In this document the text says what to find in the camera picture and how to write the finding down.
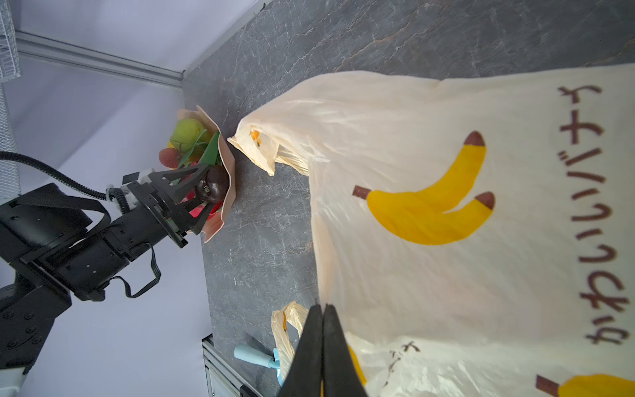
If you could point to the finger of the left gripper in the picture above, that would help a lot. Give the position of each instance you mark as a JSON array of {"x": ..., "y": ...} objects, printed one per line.
[
  {"x": 178, "y": 220},
  {"x": 177, "y": 184}
]

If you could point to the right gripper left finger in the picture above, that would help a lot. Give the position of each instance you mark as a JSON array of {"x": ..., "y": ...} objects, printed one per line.
[{"x": 305, "y": 374}]

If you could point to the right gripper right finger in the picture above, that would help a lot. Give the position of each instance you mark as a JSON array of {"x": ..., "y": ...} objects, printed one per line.
[{"x": 339, "y": 375}]

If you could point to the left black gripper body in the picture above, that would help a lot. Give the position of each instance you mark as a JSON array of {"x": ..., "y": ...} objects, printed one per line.
[{"x": 72, "y": 243}]

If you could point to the dark purple mangosteen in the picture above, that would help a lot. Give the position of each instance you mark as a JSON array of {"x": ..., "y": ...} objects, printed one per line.
[{"x": 214, "y": 186}]

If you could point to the banana print plastic bag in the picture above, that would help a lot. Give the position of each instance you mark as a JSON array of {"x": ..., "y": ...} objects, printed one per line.
[{"x": 476, "y": 236}]

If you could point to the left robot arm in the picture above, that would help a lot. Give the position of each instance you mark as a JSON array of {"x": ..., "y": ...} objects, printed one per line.
[{"x": 28, "y": 312}]

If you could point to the small red lychee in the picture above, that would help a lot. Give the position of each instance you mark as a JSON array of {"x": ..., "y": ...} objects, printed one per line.
[{"x": 170, "y": 157}]

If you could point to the pink wavy fruit plate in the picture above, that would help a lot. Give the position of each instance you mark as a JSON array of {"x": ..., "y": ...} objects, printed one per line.
[{"x": 217, "y": 221}]

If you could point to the green apple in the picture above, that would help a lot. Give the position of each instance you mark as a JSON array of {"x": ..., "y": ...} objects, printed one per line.
[{"x": 188, "y": 133}]

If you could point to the light blue plastic spatula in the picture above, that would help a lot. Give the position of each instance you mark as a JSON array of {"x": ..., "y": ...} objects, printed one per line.
[{"x": 261, "y": 359}]

